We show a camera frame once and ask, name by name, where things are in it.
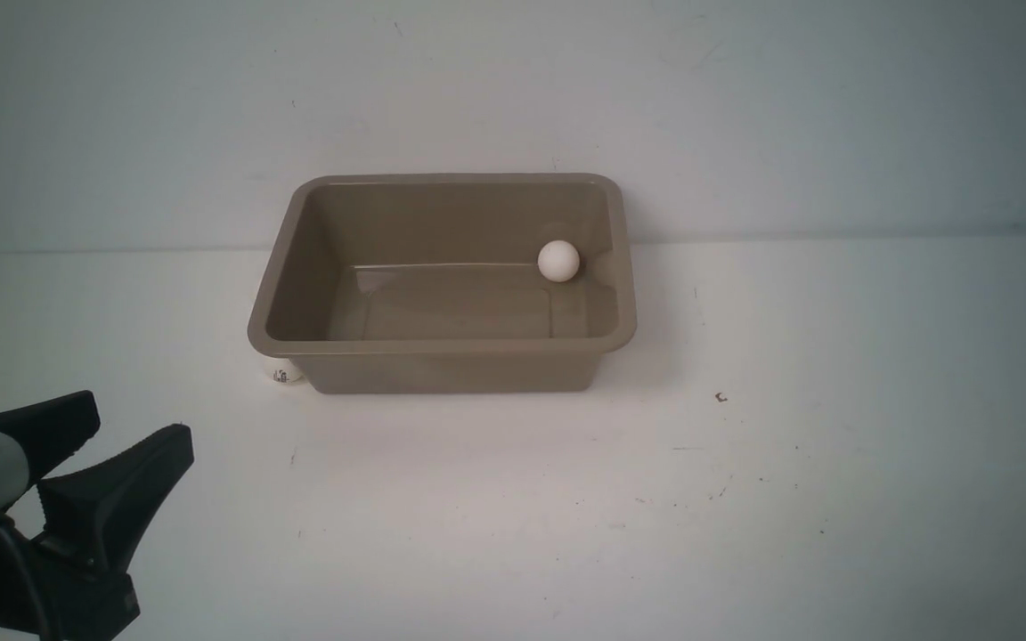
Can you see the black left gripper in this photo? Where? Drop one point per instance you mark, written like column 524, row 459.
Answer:
column 94, row 520

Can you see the white logo table-tennis ball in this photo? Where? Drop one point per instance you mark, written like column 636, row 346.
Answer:
column 281, row 371

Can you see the tan plastic bin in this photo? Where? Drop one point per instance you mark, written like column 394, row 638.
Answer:
column 428, row 283

